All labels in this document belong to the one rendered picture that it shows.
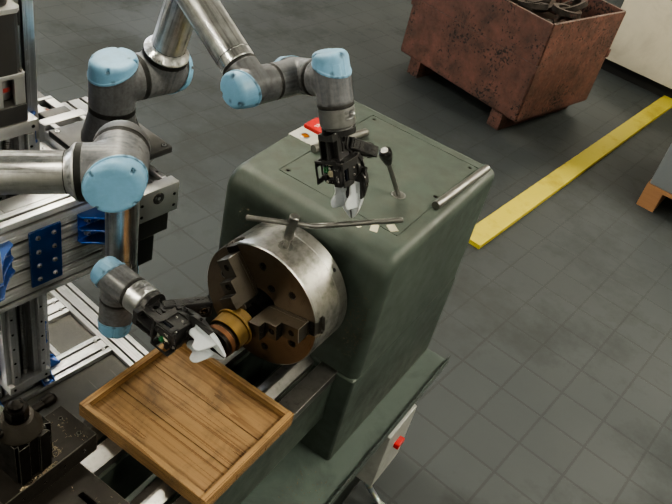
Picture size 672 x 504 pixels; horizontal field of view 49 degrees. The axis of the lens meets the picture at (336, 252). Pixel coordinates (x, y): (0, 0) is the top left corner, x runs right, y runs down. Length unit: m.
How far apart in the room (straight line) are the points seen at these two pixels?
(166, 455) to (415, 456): 1.44
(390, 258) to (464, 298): 2.01
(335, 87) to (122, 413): 0.83
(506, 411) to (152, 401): 1.83
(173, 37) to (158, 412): 0.88
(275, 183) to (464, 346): 1.81
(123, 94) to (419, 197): 0.77
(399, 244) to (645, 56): 5.28
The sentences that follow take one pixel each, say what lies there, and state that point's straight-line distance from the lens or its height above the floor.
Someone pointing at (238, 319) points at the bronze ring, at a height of 1.12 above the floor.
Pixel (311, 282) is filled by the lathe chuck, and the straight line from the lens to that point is 1.60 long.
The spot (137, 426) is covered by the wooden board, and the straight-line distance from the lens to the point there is 1.70.
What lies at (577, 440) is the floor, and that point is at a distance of 3.27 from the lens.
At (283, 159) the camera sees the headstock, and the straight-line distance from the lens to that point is 1.87.
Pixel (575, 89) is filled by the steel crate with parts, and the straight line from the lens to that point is 5.62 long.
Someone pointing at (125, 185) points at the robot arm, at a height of 1.39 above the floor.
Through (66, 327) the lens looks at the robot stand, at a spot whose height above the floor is 0.21.
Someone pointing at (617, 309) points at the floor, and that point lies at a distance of 4.04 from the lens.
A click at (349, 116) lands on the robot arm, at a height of 1.53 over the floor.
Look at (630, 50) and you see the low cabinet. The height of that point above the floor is 0.25.
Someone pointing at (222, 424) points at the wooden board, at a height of 0.89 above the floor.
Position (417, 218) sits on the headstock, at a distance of 1.79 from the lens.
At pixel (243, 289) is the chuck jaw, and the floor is 1.14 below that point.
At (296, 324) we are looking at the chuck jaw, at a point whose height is 1.12.
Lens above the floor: 2.24
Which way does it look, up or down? 38 degrees down
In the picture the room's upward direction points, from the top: 15 degrees clockwise
